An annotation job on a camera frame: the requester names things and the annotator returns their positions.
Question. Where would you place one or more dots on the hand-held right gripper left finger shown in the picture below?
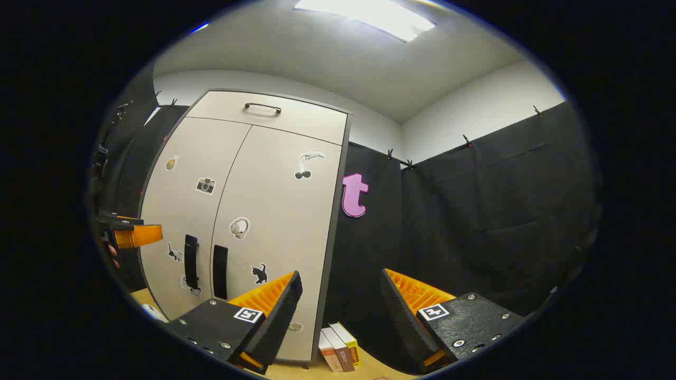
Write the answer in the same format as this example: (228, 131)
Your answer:
(280, 316)

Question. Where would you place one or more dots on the row of black backdrop clips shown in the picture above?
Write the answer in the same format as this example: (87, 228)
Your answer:
(467, 141)

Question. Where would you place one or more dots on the large ceiling light panel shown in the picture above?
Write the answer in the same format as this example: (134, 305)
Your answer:
(369, 13)

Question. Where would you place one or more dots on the black backdrop cloth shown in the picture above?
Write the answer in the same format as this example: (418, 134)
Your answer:
(475, 211)

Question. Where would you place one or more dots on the narrow ceiling light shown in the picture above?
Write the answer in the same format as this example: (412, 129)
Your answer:
(199, 27)

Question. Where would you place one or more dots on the white double-door shoe cabinet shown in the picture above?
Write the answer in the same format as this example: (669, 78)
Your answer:
(296, 124)

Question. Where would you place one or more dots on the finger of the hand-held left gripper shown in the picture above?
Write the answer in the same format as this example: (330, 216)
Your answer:
(121, 220)
(137, 236)

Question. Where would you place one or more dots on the yellow book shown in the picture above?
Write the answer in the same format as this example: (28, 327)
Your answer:
(351, 345)

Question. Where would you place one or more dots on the brown book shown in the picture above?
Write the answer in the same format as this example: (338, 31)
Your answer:
(340, 351)

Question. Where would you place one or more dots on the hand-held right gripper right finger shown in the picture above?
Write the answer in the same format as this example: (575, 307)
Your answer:
(401, 316)

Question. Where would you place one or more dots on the white and red book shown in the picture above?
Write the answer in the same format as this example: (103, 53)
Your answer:
(328, 356)

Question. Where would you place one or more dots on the white door with camera sticker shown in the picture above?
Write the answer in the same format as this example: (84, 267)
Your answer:
(200, 153)

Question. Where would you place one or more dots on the white door with cherry sticker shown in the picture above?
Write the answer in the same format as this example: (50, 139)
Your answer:
(280, 211)

